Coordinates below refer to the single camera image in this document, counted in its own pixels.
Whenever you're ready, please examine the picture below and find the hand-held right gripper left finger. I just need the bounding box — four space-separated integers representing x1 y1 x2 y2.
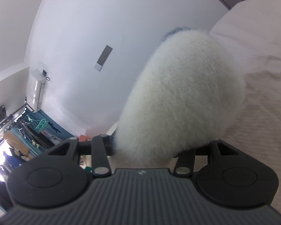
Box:
48 134 117 177

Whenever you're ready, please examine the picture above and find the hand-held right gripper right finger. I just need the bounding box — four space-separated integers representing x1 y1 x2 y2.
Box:
173 139 240 177

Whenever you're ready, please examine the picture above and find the cream striped sweater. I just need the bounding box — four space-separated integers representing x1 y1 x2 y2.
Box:
114 27 246 167

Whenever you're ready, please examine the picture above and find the rack of hanging clothes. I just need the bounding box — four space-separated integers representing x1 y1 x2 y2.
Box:
0 100 75 214

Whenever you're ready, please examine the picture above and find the cardboard box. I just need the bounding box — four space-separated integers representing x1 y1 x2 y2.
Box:
3 131 30 161

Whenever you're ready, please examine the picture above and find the white air conditioner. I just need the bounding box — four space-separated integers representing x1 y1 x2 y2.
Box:
29 69 48 112

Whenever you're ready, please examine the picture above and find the wall socket panel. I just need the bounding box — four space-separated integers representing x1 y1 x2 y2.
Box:
94 44 113 72

